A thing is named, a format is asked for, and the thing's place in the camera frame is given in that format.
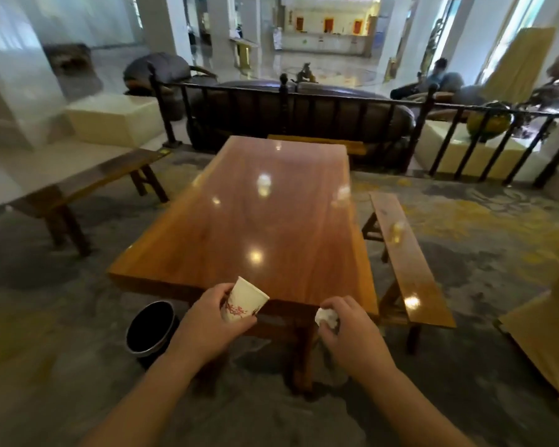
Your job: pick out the person's right thumb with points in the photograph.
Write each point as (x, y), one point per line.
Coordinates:
(327, 334)

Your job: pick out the person's left thumb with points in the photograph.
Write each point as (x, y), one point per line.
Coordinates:
(243, 323)

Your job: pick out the cream stone block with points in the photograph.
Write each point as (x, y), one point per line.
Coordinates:
(475, 153)
(112, 118)

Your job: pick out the short light wooden bench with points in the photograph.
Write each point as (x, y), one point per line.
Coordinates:
(321, 143)

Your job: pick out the white paper cup red print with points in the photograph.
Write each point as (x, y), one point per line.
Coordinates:
(242, 302)

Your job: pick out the person's right hand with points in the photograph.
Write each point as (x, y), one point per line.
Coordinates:
(356, 342)

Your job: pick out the dark long sofa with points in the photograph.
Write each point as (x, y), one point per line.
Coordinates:
(354, 120)

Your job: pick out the black wooden railing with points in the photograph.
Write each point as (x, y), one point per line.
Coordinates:
(424, 114)

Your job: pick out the person's left hand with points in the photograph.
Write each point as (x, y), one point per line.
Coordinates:
(200, 328)

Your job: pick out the glossy narrow wooden bench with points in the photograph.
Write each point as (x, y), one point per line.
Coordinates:
(407, 260)

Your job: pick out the white tissue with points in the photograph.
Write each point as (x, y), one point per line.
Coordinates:
(326, 317)

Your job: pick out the person's right forearm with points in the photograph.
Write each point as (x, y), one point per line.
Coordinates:
(410, 414)

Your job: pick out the person's left forearm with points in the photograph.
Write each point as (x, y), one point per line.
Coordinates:
(139, 405)

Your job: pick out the green and gold round vase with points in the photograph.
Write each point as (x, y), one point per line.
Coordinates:
(489, 123)

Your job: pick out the dark root sculpture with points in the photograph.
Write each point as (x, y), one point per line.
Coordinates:
(556, 83)

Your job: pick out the black round trash bin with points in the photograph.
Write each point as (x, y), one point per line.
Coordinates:
(149, 328)

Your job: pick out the dark carved figurine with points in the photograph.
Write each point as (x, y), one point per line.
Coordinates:
(304, 73)

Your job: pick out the glossy wooden table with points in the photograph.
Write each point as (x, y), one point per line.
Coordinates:
(270, 218)

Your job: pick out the yellow wooden furniture piece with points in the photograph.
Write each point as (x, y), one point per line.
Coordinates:
(545, 335)

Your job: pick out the dark rustic wooden bench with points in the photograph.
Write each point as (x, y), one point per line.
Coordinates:
(88, 176)

